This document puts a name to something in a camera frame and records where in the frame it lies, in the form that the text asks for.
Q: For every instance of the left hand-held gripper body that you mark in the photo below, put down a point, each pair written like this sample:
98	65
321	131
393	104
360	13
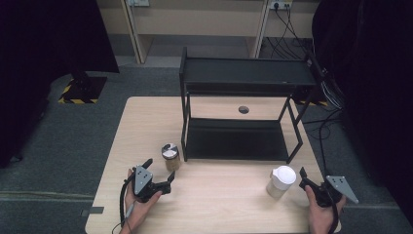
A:
142	180

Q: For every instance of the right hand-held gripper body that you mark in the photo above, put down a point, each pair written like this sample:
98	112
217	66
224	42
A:
341	187

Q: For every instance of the glass spice jar metal lid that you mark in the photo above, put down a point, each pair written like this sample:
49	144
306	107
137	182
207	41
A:
171	159

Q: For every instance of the clear jar with white lid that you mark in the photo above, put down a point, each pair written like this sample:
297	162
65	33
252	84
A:
282	178

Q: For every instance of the black two-tier metal rack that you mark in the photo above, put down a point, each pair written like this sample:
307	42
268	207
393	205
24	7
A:
240	73

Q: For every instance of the person's left hand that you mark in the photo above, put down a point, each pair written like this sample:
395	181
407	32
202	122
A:
138	211

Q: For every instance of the person's right hand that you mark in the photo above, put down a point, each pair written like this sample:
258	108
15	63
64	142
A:
319	217

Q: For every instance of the grey floor tape strip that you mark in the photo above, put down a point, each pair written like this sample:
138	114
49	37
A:
92	211

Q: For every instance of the yellow black hazard tape strip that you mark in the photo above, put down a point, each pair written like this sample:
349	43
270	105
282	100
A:
321	103

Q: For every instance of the black stand base hazard tape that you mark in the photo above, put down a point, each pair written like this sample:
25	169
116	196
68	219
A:
84	89

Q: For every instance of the dark curtain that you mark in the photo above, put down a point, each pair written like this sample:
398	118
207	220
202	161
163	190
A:
42	48
380	81

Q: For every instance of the beige shelving unit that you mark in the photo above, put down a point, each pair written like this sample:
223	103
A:
198	22

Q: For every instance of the white wall socket with plugs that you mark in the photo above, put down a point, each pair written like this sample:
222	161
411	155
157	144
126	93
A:
281	4

